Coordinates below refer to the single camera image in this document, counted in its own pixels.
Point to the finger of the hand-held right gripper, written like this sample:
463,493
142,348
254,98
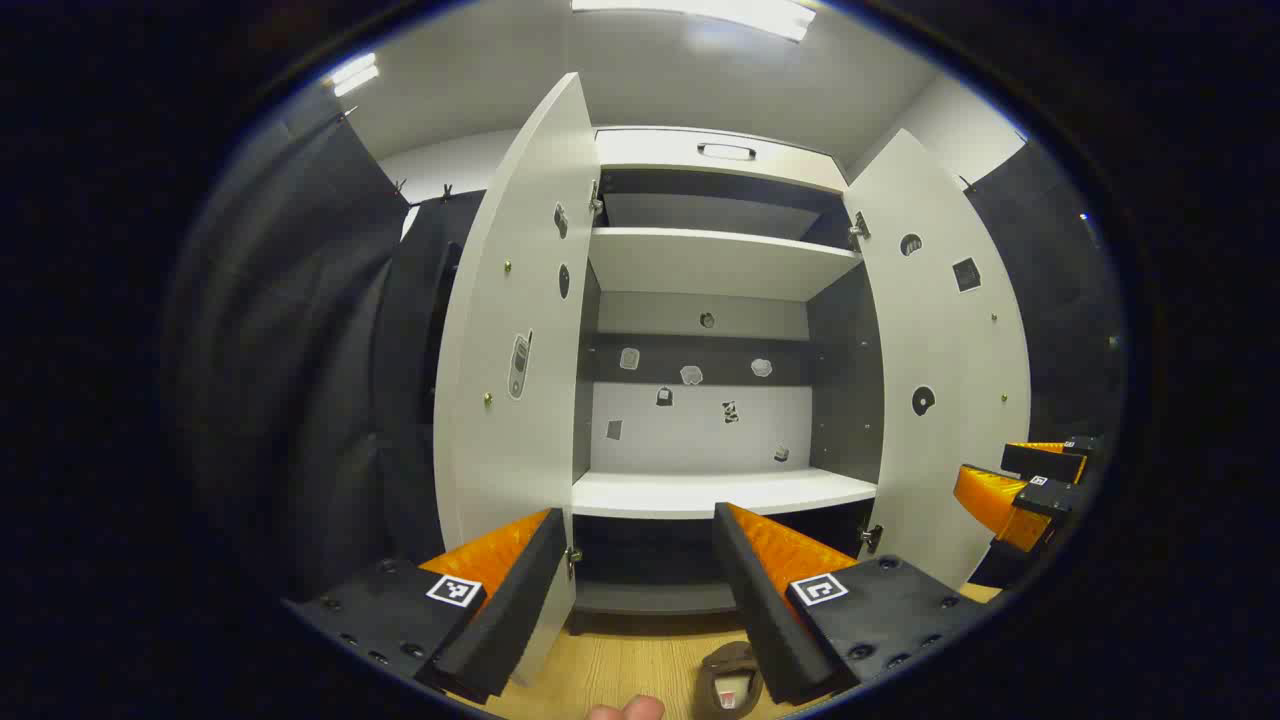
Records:
990,495
1045,462

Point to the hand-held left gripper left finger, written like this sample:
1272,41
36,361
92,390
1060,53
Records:
520,600

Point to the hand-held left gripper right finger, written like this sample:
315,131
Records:
760,610

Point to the brown fuzzy shoe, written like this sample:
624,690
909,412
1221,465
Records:
725,670

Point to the white shoe cabinet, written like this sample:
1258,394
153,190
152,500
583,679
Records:
700,440

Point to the white cabinet shelf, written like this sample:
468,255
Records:
720,492
710,262

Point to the black backdrop cloth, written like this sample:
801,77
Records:
300,350
1060,290

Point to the ceiling light strip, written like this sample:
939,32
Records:
355,75

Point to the ceiling light panel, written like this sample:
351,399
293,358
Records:
700,12

